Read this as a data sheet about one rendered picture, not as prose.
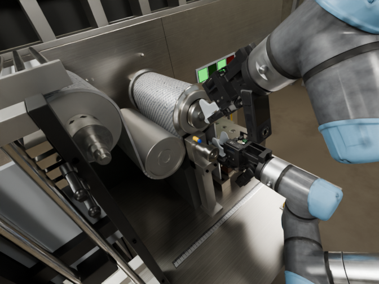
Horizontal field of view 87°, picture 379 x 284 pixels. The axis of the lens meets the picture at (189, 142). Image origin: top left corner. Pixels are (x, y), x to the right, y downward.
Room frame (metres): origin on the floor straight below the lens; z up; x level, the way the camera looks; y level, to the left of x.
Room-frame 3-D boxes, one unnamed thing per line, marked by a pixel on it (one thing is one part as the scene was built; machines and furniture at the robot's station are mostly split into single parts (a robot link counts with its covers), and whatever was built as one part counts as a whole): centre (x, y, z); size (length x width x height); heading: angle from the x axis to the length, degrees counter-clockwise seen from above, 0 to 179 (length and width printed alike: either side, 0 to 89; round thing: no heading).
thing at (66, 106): (0.43, 0.25, 1.33); 0.25 x 0.14 x 0.14; 31
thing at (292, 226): (0.23, -0.22, 1.01); 0.11 x 0.08 x 0.11; 154
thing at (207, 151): (0.36, -0.05, 1.18); 0.04 x 0.02 x 0.04; 121
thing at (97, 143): (0.25, 0.14, 1.33); 0.06 x 0.03 x 0.03; 31
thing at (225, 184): (0.59, -0.02, 0.92); 0.28 x 0.04 x 0.04; 31
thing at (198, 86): (0.45, -0.03, 1.25); 0.15 x 0.01 x 0.15; 121
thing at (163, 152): (0.49, 0.13, 1.17); 0.26 x 0.12 x 0.12; 31
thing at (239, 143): (0.38, -0.15, 1.12); 0.12 x 0.08 x 0.09; 31
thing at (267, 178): (0.31, -0.18, 1.11); 0.08 x 0.05 x 0.08; 121
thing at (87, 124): (0.30, 0.17, 1.33); 0.06 x 0.06 x 0.06; 31
